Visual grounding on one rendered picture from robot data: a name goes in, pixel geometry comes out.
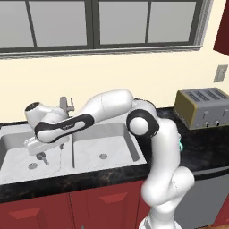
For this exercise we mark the grey framed window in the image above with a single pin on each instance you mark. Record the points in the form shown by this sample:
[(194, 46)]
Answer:
[(95, 23)]

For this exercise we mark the steel double basin sink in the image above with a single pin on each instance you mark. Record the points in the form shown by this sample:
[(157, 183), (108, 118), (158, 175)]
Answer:
[(104, 143)]

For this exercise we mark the red cupboard door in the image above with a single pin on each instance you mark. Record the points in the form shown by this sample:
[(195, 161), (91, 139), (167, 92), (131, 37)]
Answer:
[(32, 213), (143, 213), (107, 205)]

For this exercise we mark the dark red wall cupboard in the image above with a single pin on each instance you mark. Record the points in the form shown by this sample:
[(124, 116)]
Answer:
[(223, 27)]

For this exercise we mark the grey sink tap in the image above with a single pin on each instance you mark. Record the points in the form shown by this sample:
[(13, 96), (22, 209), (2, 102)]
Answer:
[(63, 103)]

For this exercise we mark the teal mug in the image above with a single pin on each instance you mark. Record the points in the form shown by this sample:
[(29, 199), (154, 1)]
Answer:
[(180, 144)]

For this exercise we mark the grey wall outlet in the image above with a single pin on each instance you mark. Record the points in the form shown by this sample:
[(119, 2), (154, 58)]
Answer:
[(220, 73)]

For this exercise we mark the grey and yellow toaster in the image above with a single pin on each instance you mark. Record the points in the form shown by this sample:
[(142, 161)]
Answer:
[(202, 110)]

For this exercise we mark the grey dishwasher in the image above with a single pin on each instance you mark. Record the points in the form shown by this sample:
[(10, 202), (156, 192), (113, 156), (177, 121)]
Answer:
[(205, 199)]

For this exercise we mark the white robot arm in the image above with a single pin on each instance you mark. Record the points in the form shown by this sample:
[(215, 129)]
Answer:
[(161, 155)]

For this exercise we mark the red cupboard panel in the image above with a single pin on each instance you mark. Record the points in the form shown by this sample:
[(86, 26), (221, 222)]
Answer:
[(223, 214)]

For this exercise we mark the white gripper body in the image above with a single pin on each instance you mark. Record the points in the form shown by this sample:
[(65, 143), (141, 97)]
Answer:
[(38, 146)]

